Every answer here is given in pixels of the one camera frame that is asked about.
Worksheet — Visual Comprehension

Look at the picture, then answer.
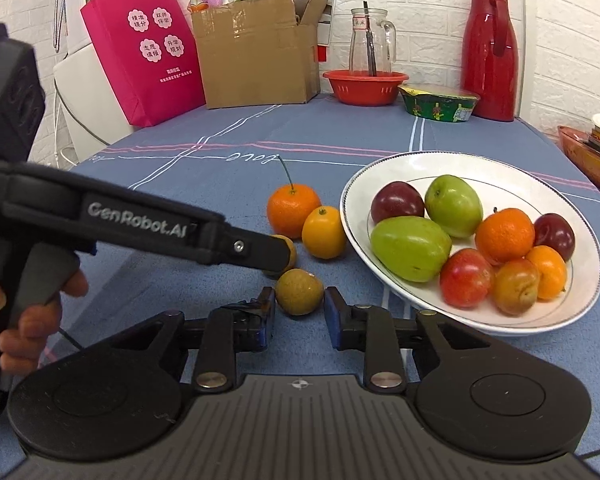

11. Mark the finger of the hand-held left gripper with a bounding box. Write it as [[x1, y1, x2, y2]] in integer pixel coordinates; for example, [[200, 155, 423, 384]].
[[199, 222, 292, 274]]

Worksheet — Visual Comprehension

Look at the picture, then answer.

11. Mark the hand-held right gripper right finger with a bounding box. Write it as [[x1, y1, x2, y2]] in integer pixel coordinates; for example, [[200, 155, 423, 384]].
[[324, 286, 492, 394]]

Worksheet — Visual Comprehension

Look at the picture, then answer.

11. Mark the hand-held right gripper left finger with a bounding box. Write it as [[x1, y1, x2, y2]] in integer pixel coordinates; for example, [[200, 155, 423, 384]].
[[107, 286, 277, 395]]

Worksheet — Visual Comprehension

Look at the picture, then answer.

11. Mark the brown longan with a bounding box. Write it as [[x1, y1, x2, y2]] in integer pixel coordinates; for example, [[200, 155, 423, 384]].
[[262, 234, 298, 279], [274, 268, 326, 317]]

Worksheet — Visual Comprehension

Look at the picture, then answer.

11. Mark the large green jujube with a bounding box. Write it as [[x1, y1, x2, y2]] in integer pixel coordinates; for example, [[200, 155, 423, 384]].
[[370, 216, 453, 283]]

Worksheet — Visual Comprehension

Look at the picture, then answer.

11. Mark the large dark red plum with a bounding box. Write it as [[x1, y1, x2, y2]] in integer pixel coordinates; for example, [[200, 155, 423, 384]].
[[370, 181, 426, 225]]

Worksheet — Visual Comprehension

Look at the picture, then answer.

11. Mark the small green jujube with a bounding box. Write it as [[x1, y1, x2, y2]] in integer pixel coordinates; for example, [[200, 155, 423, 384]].
[[424, 175, 484, 239]]

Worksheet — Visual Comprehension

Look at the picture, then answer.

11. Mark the red and yellow plum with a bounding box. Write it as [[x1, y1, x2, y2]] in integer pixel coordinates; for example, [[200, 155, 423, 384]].
[[492, 258, 541, 317]]

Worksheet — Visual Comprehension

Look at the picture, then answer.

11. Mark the stemless tangerine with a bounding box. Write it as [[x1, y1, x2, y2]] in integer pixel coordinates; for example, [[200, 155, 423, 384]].
[[475, 207, 536, 266]]

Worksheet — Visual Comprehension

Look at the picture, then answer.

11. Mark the white plate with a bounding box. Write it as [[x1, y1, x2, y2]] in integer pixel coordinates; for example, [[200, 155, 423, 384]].
[[340, 151, 600, 337]]

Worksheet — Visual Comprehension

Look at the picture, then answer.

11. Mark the deep orange kumquat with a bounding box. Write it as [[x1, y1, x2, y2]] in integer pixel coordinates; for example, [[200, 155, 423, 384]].
[[525, 245, 568, 301]]

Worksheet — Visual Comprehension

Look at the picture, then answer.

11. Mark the small dark red plum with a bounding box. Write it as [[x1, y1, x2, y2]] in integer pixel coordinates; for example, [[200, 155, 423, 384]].
[[533, 213, 577, 262]]

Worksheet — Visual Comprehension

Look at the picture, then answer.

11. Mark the person's left hand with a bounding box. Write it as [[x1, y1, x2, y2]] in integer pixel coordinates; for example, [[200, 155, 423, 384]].
[[0, 266, 90, 376]]

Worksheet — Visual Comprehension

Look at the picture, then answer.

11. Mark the tangerine with long stem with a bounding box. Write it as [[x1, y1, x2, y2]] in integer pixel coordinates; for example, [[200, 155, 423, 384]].
[[266, 156, 323, 241]]

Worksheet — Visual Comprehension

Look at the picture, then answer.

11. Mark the yellow-orange kumquat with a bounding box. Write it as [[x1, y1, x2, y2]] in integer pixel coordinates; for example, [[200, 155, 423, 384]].
[[301, 205, 348, 261]]

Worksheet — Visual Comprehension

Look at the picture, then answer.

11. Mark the white appliance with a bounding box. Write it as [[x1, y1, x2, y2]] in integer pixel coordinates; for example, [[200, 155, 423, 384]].
[[53, 45, 136, 163]]

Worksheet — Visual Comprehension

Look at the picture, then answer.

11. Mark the blue checked tablecloth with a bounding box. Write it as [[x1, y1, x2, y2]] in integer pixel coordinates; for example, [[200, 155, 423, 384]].
[[0, 92, 600, 461]]

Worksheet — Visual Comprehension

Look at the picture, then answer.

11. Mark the pink tote bag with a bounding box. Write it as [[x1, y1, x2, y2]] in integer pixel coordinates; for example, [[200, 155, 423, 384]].
[[80, 0, 207, 128]]

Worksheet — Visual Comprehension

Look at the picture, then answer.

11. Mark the brown cardboard box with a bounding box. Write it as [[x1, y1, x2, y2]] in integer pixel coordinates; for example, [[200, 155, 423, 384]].
[[190, 0, 328, 110]]

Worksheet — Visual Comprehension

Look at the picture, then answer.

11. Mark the red plastic basket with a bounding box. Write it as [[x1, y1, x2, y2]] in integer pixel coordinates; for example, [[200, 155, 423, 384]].
[[322, 69, 410, 107]]

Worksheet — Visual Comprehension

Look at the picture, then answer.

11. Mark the glass pitcher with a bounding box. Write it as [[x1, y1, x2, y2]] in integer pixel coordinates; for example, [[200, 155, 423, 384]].
[[349, 7, 397, 77]]

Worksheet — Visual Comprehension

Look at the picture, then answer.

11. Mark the green instant noodle bowl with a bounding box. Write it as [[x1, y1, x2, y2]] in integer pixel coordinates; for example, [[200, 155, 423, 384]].
[[397, 83, 482, 123]]

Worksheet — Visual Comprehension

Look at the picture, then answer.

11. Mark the metal utensil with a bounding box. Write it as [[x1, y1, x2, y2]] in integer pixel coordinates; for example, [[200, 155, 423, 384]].
[[362, 1, 378, 77]]

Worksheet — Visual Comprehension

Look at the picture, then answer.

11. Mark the brown bowl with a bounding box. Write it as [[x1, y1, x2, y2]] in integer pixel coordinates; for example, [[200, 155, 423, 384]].
[[557, 125, 600, 192]]

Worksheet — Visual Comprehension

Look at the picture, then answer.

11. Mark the red thermos jug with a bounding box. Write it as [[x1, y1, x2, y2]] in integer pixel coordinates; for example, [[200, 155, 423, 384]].
[[461, 0, 520, 122]]

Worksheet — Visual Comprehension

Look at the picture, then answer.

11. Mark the black cable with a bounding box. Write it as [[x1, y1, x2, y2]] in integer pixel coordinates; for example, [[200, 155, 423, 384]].
[[55, 327, 86, 353]]

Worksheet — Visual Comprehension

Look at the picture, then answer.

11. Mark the white wall pipe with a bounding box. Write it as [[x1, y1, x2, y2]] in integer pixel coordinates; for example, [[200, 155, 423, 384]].
[[517, 0, 529, 118]]

